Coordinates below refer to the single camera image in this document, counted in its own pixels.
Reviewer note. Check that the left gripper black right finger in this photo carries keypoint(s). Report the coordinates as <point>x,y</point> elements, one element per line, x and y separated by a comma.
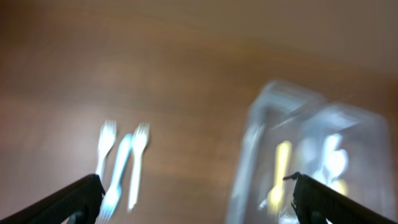
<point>315,203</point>

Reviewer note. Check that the yellow plastic spoon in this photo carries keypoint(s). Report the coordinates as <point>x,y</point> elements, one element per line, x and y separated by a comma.
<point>339,186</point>

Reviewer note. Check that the left clear plastic container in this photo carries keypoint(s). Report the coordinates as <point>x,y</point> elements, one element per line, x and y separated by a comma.
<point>275,105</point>

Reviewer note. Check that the white plastic spoon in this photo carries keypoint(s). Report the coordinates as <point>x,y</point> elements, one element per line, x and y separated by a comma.
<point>334,161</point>

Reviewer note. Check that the white plastic fork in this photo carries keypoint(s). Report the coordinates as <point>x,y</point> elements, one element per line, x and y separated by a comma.
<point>249,148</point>
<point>139,142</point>
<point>112,196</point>
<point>107,138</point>

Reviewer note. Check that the yellow plastic fork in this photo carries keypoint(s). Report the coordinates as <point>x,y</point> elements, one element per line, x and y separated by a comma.
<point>276,195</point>

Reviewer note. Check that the right clear plastic container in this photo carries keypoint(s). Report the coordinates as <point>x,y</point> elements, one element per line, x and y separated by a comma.
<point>369,175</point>

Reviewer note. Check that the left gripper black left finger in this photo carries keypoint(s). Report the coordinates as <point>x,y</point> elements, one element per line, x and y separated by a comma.
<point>79,202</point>

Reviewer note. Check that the clear plastic container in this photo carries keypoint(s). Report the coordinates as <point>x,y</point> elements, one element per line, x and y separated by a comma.
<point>275,105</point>
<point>369,175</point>

